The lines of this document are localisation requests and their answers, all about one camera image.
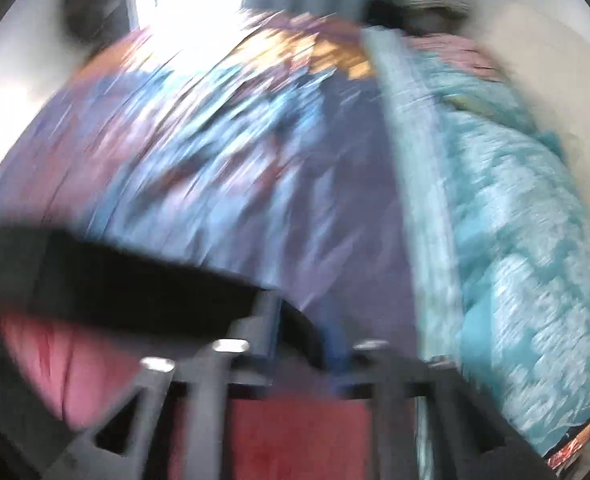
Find black pants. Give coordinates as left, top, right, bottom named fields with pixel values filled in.
left=0, top=226, right=327, bottom=371

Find teal floral pillow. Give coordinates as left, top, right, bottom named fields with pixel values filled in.
left=365, top=28, right=590, bottom=454

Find colourful satin bedspread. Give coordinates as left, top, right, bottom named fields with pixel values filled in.
left=0, top=14, right=417, bottom=479

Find pink pillow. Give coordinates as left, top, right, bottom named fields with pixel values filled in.
left=408, top=34, right=503, bottom=81

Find cream padded headboard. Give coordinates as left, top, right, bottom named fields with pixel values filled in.
left=474, top=0, right=590, bottom=205

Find dark clothes hanging on wall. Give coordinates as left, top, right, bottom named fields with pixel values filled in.
left=62, top=0, right=130, bottom=47

